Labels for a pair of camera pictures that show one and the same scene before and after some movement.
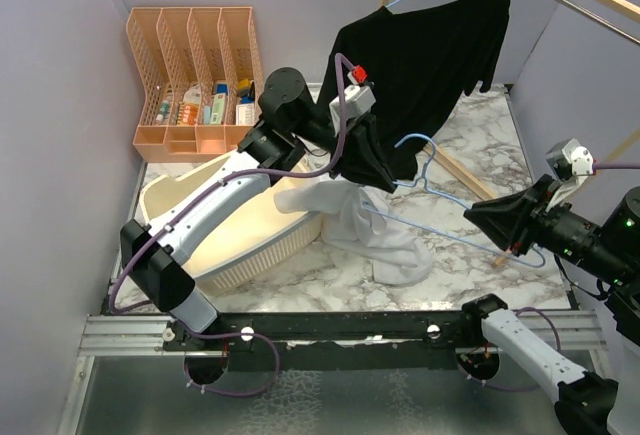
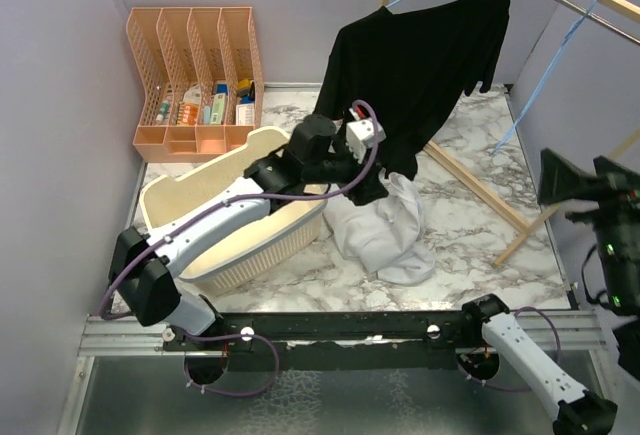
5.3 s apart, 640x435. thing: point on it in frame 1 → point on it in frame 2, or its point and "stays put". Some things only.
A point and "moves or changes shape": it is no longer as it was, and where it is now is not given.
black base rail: [402, 340] stays put
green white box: [218, 111] stays put
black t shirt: [419, 61] stays put
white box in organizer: [245, 114] stays put
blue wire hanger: [434, 187] → [563, 41]
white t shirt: [354, 228] moves or changes shape
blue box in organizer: [221, 88] stays put
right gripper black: [514, 219] → [613, 184]
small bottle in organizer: [163, 111] stays put
